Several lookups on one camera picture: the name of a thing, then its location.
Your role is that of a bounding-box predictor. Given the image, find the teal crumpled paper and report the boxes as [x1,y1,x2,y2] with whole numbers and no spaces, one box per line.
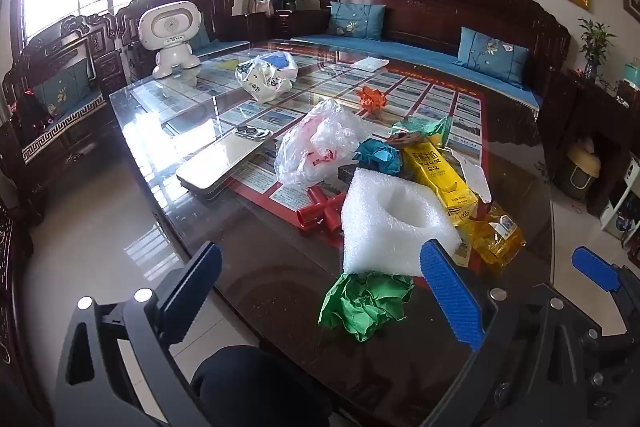
[352,138,405,176]

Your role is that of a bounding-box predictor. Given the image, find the green snack wrapper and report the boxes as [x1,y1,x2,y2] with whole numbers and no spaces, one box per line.
[391,114,453,148]

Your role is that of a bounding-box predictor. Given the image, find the yellow drink carton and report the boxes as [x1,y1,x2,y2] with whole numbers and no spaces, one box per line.
[402,142,480,228]

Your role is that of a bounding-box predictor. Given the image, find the white foam block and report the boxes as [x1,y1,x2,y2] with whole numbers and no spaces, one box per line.
[340,167,462,279]

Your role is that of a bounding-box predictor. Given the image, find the teal embroidered pillow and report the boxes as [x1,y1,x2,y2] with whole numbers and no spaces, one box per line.
[457,27,531,88]
[31,59,93,118]
[327,1,387,42]

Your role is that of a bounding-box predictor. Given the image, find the silver smartphone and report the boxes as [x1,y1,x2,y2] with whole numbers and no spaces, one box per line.
[175,125,275,198]

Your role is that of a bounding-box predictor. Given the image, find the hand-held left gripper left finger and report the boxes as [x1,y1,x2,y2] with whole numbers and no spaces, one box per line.
[51,241,223,427]

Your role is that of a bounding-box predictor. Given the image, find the clear plastic bag red print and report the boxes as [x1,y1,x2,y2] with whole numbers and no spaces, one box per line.
[274,98,368,186]

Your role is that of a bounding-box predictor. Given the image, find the red printed sheet under glass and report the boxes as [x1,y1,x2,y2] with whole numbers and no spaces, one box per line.
[135,47,488,268]

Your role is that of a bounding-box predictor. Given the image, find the green paper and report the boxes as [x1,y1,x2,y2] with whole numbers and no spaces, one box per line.
[318,272,416,343]

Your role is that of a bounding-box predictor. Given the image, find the carved wooden sofa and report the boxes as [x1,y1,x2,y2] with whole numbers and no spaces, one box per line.
[290,0,573,108]

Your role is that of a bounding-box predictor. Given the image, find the dark cloth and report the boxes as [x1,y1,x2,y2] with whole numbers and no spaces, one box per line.
[12,89,48,132]

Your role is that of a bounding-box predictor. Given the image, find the white paper strip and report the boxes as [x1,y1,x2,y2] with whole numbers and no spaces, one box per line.
[445,148,493,202]

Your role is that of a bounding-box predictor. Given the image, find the bamboo plant in vase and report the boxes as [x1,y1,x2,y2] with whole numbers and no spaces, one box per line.
[577,18,617,80]

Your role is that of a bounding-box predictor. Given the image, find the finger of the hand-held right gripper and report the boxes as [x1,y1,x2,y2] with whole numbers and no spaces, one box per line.
[571,246,640,308]

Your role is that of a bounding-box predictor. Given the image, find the white shelf unit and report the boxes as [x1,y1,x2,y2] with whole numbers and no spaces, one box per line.
[597,157,640,248]

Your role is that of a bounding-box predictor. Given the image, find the green and yellow bin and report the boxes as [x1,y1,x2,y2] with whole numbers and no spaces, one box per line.
[565,139,602,200]

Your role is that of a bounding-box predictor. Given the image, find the blue sofa seat cushion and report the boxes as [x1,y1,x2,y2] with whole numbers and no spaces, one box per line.
[291,34,543,108]

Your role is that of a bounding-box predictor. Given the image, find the orange ribbon bow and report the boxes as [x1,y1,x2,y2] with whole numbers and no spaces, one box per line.
[356,86,387,110]

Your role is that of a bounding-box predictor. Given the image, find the red plastic pipe fitting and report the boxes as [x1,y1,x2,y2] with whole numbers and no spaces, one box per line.
[296,187,346,233]

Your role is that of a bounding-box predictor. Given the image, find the carved wooden armchair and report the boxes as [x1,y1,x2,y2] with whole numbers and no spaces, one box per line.
[116,0,251,82]
[2,14,128,168]

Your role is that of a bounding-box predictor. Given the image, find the yellow plastic wrapper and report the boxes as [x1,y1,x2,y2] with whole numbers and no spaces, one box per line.
[462,202,527,269]

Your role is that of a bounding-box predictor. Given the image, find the white printed plastic bag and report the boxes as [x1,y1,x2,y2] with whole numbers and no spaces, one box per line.
[235,52,299,104]

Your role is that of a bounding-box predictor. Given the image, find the dark wooden corner table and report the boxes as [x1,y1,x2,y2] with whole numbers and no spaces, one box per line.
[245,9,331,42]

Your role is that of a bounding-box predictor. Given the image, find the dark wooden side table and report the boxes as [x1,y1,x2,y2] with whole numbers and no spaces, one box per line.
[537,69,640,218]

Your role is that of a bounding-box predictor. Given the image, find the white robot toy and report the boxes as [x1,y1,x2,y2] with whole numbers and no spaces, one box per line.
[137,0,202,85]

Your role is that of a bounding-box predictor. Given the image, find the brown wrapper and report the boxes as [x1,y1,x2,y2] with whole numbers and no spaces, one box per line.
[387,132,426,148]

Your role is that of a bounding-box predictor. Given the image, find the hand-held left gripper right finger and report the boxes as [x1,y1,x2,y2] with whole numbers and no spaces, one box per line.
[415,238,588,427]

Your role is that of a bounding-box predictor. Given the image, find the glass-topped wooden coffee table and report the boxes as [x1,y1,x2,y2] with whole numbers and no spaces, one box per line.
[107,38,556,427]

